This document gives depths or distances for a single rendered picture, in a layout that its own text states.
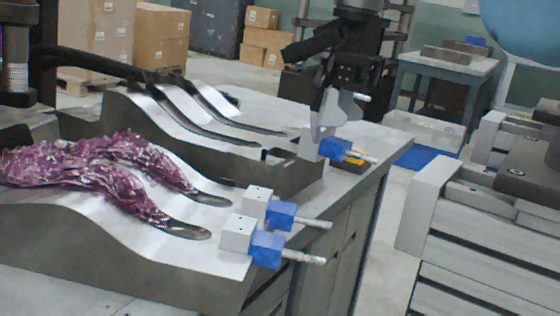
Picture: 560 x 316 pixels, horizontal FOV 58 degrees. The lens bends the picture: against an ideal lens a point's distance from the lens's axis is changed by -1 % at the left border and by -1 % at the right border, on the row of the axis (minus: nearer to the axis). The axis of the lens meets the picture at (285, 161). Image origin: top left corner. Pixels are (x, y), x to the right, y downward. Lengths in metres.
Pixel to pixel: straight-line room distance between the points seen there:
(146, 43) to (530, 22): 5.18
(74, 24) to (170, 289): 4.27
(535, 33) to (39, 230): 0.55
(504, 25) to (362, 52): 0.36
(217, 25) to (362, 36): 7.21
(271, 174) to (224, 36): 7.11
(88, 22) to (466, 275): 4.33
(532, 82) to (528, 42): 6.80
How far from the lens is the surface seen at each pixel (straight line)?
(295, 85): 5.06
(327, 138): 0.85
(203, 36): 8.11
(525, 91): 7.27
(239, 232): 0.62
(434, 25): 7.33
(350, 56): 0.79
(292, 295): 1.14
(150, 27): 5.48
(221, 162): 0.89
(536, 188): 0.52
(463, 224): 0.58
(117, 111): 1.02
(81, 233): 0.63
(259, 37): 7.77
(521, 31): 0.46
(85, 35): 4.74
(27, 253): 0.68
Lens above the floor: 1.17
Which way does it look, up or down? 19 degrees down
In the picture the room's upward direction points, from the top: 10 degrees clockwise
